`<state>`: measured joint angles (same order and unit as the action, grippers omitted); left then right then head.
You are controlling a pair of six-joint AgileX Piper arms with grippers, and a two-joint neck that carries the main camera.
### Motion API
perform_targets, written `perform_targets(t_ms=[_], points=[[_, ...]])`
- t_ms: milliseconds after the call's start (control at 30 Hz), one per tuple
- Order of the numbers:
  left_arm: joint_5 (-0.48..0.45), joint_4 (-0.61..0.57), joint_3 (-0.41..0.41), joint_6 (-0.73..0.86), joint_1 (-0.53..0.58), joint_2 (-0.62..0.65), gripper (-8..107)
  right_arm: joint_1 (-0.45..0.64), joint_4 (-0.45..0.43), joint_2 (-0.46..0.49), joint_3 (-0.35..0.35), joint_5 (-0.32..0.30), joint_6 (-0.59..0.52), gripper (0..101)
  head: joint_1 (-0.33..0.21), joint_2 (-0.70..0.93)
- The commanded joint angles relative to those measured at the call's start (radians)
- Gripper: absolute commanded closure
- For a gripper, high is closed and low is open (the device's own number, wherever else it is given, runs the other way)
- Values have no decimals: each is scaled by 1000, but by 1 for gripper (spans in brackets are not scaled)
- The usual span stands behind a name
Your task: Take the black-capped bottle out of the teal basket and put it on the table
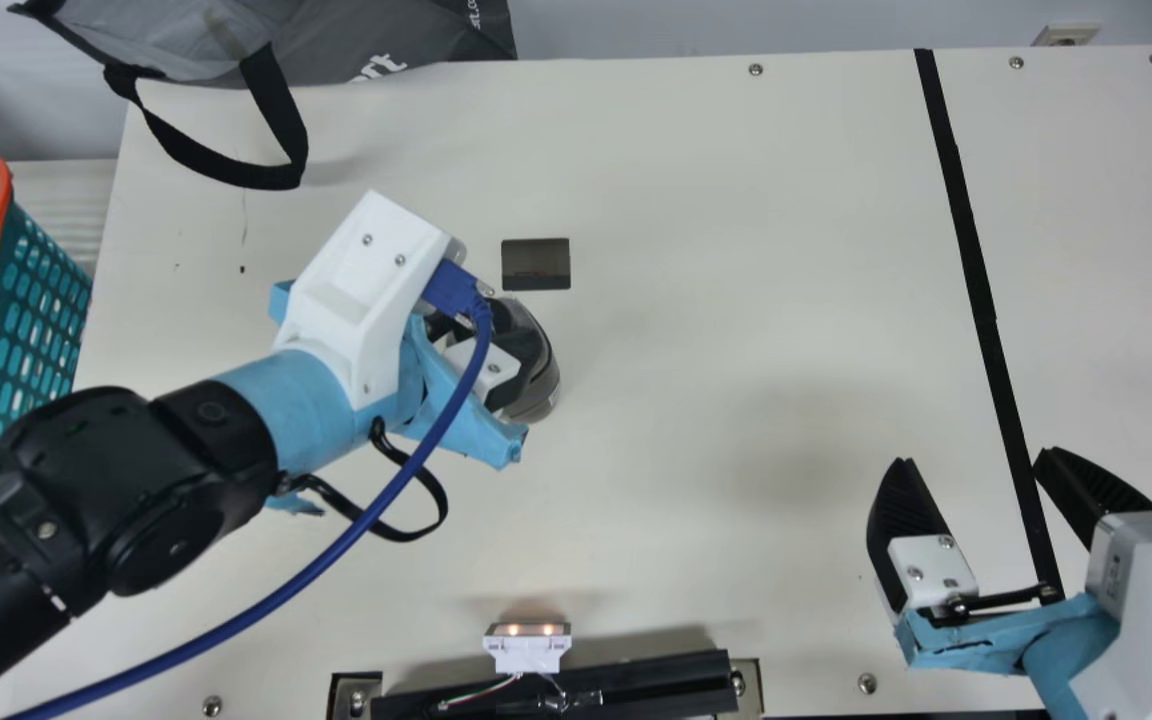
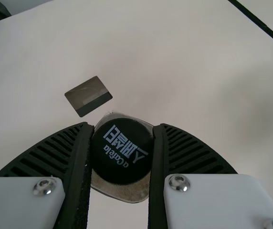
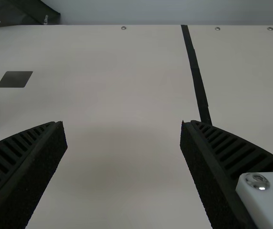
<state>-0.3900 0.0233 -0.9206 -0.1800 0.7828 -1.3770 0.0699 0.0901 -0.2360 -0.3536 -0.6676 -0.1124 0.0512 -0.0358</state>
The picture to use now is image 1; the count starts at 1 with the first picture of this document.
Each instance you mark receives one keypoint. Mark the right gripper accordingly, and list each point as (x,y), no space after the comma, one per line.
(1016,635)

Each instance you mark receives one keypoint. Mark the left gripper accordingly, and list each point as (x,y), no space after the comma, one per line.
(316,400)

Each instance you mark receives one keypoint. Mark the dark coffee bottle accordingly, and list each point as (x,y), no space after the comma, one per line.
(536,350)

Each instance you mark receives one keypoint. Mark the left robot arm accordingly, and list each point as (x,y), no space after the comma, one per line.
(86,480)

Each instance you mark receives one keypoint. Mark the small square scanner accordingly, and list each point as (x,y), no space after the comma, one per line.
(536,265)

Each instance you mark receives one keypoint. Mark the black strip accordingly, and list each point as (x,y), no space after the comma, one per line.
(969,250)

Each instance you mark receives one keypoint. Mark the white light module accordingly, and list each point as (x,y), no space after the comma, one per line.
(526,645)

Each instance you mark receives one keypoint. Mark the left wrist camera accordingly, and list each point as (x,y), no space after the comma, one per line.
(366,280)

